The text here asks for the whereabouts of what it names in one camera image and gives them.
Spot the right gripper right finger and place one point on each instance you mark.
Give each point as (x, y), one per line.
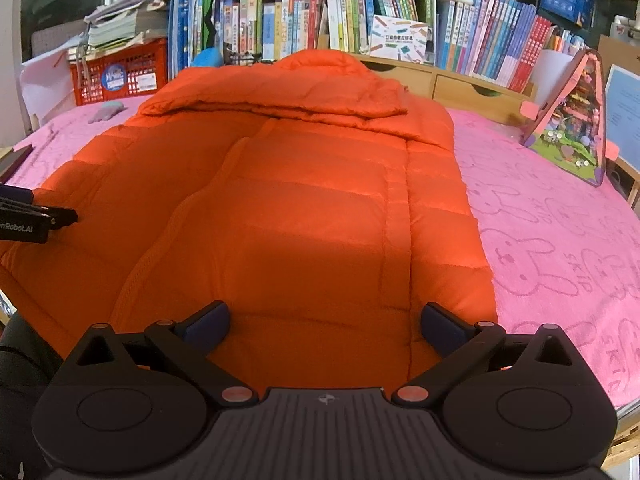
(465, 351)

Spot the red plastic basket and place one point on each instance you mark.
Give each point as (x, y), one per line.
(132, 71)

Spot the blue plush ball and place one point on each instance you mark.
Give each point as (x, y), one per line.
(210, 57)

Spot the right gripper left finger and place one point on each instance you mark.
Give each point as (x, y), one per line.
(168, 364)

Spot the orange puffer jacket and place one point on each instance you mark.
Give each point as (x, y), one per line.
(275, 209)

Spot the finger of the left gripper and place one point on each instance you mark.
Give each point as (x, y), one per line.
(21, 220)

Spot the white label paper box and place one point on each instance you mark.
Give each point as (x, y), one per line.
(398, 39)

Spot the black binder clips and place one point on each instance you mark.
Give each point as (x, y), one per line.
(244, 59)

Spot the pink bunny towel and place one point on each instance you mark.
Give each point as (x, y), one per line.
(550, 239)

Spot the stack of papers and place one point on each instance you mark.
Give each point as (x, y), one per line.
(117, 25)

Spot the wooden drawer organizer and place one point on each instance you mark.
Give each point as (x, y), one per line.
(391, 83)

